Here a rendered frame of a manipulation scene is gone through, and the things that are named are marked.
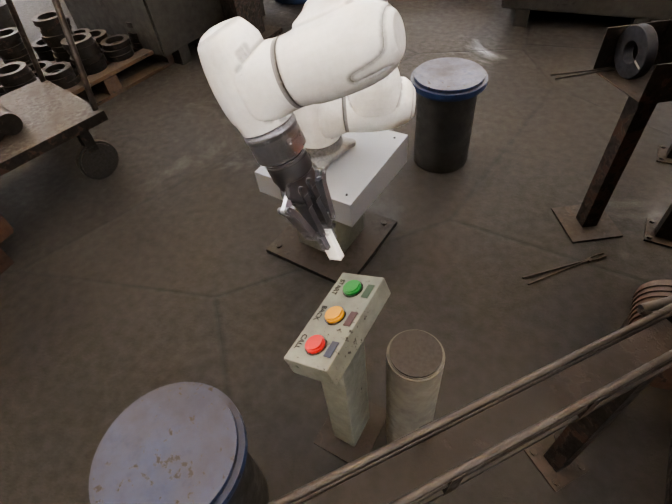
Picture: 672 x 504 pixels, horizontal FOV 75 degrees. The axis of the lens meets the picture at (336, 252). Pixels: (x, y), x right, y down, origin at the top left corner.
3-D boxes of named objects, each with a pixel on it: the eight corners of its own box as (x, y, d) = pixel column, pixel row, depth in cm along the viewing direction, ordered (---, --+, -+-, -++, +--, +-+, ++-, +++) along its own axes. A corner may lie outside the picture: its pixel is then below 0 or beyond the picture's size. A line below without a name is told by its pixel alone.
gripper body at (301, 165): (285, 167, 70) (309, 214, 75) (313, 139, 74) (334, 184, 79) (253, 169, 74) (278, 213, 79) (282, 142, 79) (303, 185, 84)
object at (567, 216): (592, 195, 191) (672, 19, 138) (624, 238, 173) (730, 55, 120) (545, 201, 191) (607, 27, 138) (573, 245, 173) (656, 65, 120)
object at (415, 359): (434, 432, 130) (454, 341, 92) (418, 471, 123) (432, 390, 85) (396, 413, 135) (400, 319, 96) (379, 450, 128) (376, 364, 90)
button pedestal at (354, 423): (393, 405, 137) (397, 282, 91) (357, 479, 123) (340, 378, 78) (348, 382, 143) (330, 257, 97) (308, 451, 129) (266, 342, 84)
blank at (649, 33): (617, 54, 146) (607, 55, 146) (644, 11, 132) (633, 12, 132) (636, 88, 140) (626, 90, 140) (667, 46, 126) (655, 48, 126)
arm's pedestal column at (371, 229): (266, 252, 185) (249, 195, 162) (320, 196, 206) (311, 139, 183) (347, 289, 168) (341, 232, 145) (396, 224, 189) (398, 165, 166)
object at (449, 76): (482, 147, 220) (498, 62, 189) (460, 184, 203) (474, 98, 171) (422, 133, 233) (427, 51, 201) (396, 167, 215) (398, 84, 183)
